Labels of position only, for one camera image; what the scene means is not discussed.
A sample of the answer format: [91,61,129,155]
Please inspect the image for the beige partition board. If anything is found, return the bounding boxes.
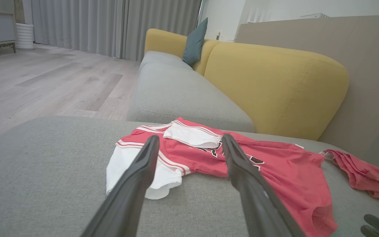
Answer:
[236,15,379,168]

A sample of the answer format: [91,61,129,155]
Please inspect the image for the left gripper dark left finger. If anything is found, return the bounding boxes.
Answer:
[81,135,160,237]

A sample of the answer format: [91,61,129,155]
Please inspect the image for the teal throw pillow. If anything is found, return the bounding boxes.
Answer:
[182,17,208,66]

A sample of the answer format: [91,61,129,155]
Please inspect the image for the red basketball jersey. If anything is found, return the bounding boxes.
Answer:
[106,117,338,237]

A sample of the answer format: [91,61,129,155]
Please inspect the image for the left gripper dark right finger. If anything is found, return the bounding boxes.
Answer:
[222,133,305,237]

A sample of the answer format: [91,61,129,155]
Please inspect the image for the light grey curtain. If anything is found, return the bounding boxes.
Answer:
[22,0,126,58]

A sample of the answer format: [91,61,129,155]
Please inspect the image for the yellow sofa backrest cushion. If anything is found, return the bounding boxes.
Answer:
[204,42,349,141]
[144,29,220,76]

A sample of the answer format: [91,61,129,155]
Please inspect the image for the grey sofa seat cushion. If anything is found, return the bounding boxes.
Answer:
[126,51,256,133]

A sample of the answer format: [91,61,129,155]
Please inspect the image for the white ribbed cylinder appliance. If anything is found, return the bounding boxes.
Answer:
[15,23,35,50]

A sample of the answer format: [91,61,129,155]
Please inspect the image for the red shorts with white stripe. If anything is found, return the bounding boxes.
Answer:
[319,149,379,208]

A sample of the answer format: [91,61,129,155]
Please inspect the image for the dark grey curtain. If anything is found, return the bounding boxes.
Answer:
[122,0,203,61]

